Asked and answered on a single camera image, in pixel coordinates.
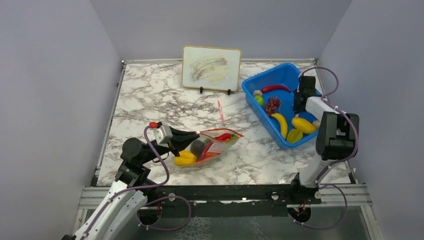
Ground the clear orange-zip plastic bag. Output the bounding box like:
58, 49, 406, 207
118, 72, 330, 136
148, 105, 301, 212
174, 128, 243, 167

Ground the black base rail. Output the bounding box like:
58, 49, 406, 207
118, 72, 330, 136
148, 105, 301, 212
137, 184, 322, 221

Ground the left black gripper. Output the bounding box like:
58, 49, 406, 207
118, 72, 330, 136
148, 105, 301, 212
140, 126, 200, 165

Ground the yellow-framed whiteboard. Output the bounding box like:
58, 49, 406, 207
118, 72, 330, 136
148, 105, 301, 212
181, 45, 242, 94

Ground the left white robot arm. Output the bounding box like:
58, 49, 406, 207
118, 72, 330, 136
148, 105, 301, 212
63, 122, 200, 240

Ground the white garlic near mango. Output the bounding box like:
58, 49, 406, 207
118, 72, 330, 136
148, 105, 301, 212
312, 120, 321, 130

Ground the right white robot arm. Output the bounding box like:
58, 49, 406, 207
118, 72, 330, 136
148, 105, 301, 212
288, 75, 359, 204

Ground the yellow bell pepper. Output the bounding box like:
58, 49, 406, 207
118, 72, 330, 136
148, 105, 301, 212
174, 150, 197, 167

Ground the white garlic bulb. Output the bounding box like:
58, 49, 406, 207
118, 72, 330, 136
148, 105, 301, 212
252, 90, 263, 97

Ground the red chili pepper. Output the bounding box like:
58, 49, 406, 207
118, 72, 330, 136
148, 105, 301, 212
202, 133, 231, 155
261, 84, 292, 93

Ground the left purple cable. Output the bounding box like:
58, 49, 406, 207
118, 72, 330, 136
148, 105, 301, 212
79, 121, 192, 240

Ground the green cabbage ball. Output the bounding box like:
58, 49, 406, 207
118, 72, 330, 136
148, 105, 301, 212
254, 95, 265, 107

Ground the yellow banana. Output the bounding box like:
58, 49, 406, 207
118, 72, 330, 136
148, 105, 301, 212
271, 113, 289, 139

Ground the orange carrot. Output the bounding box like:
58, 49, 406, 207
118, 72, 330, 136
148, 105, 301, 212
196, 152, 221, 164

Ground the dark purple mushroom cap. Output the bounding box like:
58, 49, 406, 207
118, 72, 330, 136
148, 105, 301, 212
189, 139, 206, 160

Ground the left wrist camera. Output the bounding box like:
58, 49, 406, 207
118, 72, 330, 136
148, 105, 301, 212
153, 125, 173, 146

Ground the blue plastic bin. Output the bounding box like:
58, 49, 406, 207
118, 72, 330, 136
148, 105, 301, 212
241, 63, 318, 150

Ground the purple grape bunch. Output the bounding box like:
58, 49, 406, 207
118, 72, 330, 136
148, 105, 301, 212
264, 96, 281, 117

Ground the green starfruit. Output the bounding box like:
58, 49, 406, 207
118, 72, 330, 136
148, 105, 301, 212
286, 128, 304, 144

